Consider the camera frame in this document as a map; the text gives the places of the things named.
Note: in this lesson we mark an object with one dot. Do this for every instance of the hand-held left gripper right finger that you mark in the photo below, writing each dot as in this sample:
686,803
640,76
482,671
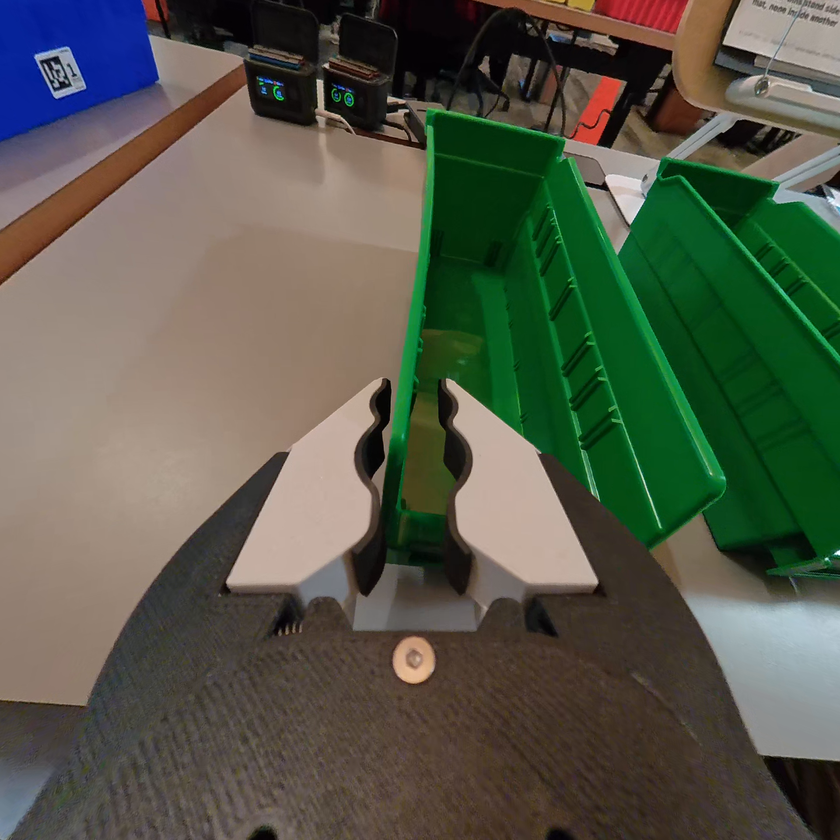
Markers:
518,518

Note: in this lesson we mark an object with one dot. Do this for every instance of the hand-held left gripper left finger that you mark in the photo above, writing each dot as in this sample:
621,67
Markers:
308,512

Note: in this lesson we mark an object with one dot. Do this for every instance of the green plastic bin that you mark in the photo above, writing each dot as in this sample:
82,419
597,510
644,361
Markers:
722,367
590,367

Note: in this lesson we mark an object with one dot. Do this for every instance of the orange floor object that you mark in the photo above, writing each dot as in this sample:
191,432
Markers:
600,105

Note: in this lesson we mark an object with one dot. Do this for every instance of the black charging case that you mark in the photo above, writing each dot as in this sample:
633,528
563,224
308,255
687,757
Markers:
358,88
282,85

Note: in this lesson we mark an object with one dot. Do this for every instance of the grey table with wooden edge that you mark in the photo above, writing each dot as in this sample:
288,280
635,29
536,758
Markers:
98,131

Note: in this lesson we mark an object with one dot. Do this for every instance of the wooden chair with paper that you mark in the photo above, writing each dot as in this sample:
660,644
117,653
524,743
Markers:
699,72

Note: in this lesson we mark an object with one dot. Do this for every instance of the wooden shelf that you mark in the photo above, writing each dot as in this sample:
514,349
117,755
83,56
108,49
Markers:
590,23

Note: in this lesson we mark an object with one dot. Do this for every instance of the silver metal clamp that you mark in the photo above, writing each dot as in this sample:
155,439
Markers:
787,95

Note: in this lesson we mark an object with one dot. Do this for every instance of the blue box with tag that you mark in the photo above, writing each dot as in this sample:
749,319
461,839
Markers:
98,39

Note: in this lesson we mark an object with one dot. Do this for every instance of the red bin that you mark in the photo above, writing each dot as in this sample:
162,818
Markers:
646,13

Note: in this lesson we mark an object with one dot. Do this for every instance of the white paper sign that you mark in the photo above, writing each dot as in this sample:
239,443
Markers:
768,26

